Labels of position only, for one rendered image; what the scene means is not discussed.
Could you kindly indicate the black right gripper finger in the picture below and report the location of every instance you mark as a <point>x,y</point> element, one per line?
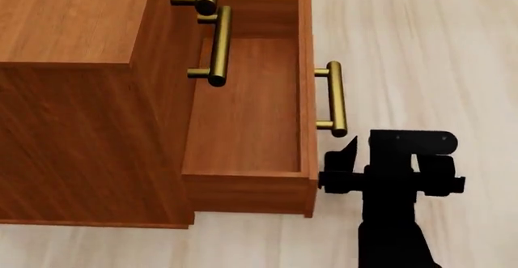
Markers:
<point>342,161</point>
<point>436,165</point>

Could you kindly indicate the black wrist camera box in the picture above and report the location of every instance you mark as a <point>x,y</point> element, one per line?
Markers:
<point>413,142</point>

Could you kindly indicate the open wooden drawer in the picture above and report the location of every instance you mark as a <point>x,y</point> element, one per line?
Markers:
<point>247,104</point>

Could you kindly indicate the wooden cabinet body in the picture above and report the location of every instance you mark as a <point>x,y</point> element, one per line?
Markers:
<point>73,122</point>

